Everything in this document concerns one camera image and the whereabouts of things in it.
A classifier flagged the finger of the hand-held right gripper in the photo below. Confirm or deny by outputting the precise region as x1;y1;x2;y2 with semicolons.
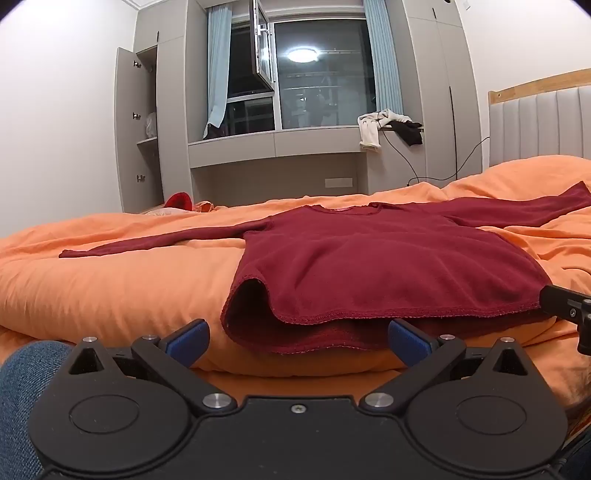
539;285;591;356

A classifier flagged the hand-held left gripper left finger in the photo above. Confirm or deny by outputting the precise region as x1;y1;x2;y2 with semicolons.
69;319;236;414

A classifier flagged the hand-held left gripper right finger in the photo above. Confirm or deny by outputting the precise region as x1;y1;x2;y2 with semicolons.
362;320;536;414

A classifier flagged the dark red sweater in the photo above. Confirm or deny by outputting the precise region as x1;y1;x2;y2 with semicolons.
59;181;591;356

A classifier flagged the orange blanket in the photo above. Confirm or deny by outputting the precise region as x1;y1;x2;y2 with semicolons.
0;154;591;444

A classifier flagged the pale patterned cloth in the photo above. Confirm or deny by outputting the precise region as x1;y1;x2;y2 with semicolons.
139;200;218;219

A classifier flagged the person's right leg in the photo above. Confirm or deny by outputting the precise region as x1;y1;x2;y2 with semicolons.
561;429;591;480

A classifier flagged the blue jeans knee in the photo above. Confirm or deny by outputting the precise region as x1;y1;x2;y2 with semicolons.
0;342;77;480

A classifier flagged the black garment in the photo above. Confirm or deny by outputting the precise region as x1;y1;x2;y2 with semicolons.
392;121;424;147

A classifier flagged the white garment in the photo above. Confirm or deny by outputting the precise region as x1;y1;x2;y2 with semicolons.
358;109;407;152

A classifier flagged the open grey cabinet door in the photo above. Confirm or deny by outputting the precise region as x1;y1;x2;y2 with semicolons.
115;46;160;214

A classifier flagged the window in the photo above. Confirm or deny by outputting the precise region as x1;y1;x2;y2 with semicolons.
226;14;377;136

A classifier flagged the grey built-in cabinet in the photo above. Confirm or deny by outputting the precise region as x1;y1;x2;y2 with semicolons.
115;0;490;215

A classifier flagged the light blue curtain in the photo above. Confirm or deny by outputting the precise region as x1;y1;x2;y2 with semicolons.
362;0;404;116
203;4;233;139

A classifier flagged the open window sash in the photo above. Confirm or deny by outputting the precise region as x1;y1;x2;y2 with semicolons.
249;0;278;95

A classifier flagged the black cable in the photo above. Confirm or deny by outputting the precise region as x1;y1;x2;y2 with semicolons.
379;111;491;186

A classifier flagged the padded headboard with wooden frame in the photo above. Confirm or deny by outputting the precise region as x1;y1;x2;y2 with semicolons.
488;68;591;169

